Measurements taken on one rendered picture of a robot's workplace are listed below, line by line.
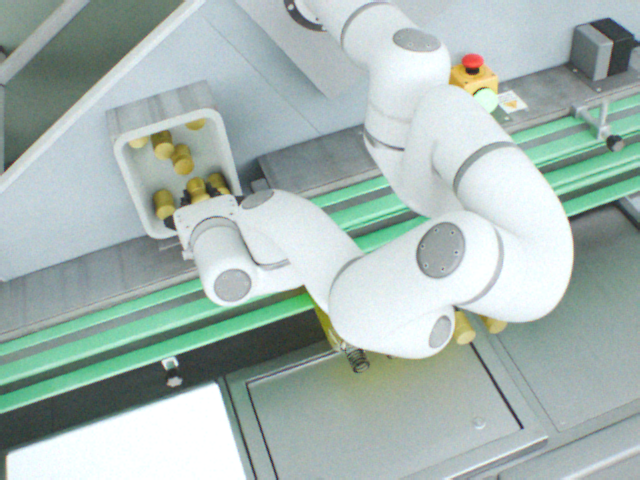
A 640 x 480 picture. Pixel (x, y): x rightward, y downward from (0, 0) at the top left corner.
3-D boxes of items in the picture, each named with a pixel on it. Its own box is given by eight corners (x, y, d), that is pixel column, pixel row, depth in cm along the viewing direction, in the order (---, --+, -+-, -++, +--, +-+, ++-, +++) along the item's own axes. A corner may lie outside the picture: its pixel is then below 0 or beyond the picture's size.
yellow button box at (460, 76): (445, 97, 130) (463, 118, 125) (445, 63, 124) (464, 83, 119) (477, 87, 131) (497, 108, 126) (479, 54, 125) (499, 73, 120)
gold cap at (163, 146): (147, 131, 111) (150, 146, 108) (167, 124, 112) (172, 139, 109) (153, 148, 114) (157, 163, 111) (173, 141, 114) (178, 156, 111)
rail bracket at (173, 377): (159, 345, 131) (172, 402, 122) (148, 324, 126) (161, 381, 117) (179, 338, 131) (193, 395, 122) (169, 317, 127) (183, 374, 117)
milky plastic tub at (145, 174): (143, 212, 124) (150, 244, 118) (103, 111, 108) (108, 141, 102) (235, 182, 127) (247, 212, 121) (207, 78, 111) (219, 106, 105)
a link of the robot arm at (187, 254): (191, 281, 100) (188, 272, 102) (249, 263, 102) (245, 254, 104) (177, 237, 96) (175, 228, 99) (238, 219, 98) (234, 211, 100)
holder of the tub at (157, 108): (152, 230, 128) (159, 258, 123) (104, 110, 109) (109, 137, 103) (239, 201, 131) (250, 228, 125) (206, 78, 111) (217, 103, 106)
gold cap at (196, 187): (183, 180, 115) (188, 196, 112) (203, 174, 116) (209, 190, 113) (187, 196, 118) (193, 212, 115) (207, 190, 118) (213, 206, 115)
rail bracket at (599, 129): (564, 114, 125) (607, 156, 116) (569, 81, 120) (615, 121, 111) (582, 108, 126) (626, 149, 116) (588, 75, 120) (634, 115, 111)
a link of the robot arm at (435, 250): (424, 207, 83) (337, 165, 73) (573, 259, 67) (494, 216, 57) (372, 332, 84) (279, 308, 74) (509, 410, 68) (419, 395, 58)
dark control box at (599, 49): (568, 61, 133) (593, 82, 128) (573, 25, 128) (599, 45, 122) (602, 50, 135) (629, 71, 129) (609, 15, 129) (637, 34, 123)
